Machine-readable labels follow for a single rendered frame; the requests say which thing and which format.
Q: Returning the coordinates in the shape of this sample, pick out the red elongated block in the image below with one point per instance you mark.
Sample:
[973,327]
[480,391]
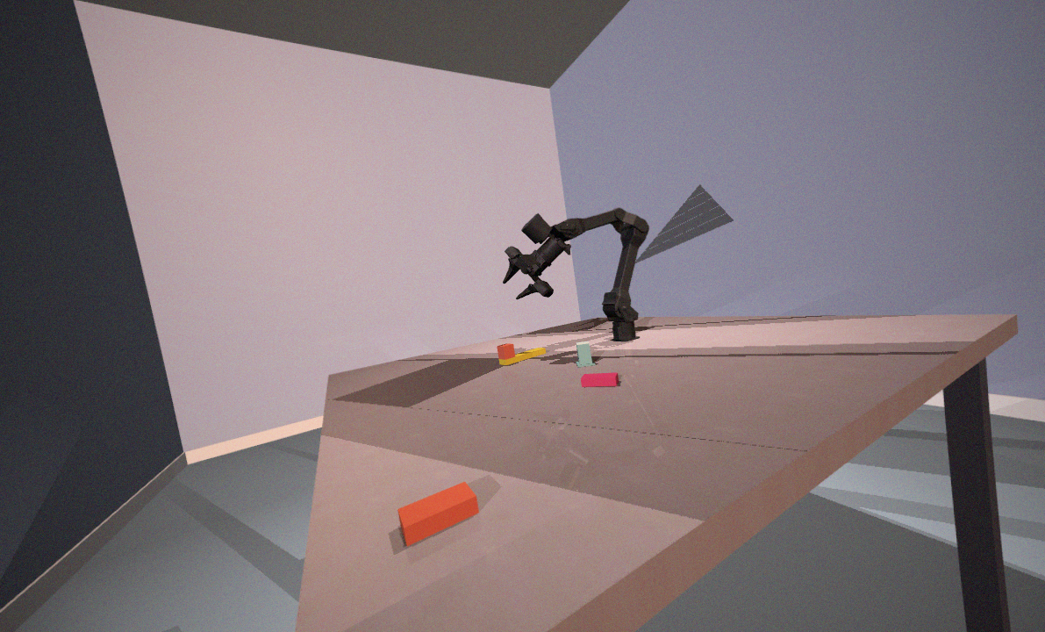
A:
[600,379]

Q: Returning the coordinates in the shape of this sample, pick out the orange rectangular block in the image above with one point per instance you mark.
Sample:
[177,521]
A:
[441,510]

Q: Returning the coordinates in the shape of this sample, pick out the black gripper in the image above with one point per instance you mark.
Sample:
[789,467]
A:
[539,286]

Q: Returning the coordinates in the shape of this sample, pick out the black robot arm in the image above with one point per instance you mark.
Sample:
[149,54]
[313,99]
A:
[617,302]

